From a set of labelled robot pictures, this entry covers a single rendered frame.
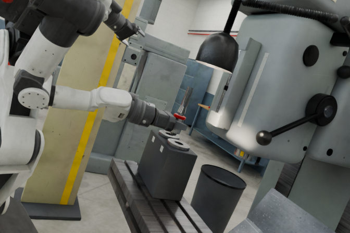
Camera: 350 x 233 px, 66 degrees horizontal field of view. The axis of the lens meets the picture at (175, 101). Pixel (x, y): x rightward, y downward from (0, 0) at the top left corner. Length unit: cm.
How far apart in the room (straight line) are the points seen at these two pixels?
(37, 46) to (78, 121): 162
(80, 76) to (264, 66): 181
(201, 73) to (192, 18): 336
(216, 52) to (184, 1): 1022
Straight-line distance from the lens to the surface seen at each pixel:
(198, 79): 797
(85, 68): 224
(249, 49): 62
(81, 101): 89
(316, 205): 103
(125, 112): 91
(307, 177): 104
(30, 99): 84
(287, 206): 107
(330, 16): 48
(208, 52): 46
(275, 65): 59
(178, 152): 96
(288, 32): 60
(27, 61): 79
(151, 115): 92
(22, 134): 104
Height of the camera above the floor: 142
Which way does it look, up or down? 6 degrees down
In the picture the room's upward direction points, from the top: 20 degrees clockwise
